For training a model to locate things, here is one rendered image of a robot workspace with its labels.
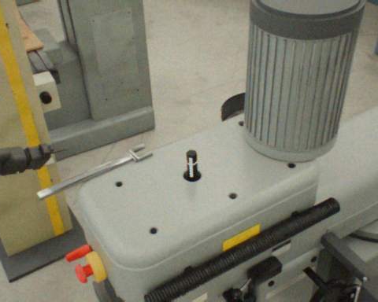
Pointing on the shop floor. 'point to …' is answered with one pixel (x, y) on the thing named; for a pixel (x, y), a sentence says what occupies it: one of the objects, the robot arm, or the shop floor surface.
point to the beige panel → (2, 85)
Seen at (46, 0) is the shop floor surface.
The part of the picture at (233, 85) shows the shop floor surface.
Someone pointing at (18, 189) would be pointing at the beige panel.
